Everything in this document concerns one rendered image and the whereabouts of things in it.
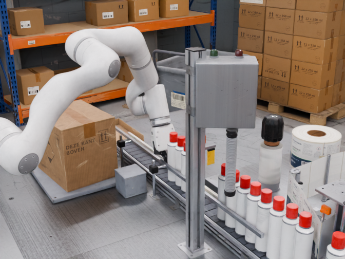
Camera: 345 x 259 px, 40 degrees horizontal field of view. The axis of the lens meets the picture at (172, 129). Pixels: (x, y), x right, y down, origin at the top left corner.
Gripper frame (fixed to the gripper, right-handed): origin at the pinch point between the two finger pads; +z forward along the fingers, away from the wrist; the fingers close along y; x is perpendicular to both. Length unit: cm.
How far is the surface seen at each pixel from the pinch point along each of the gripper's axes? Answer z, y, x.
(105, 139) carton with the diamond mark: -13.9, -20.5, 11.5
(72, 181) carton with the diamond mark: 0.1, -36.6, 14.6
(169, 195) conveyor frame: 12.1, -5.5, -6.6
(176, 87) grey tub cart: -32, 113, 179
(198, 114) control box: -20, -18, -59
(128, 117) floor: -11, 119, 308
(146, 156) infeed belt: -1.2, 0.6, 21.9
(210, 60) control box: -34, -13, -63
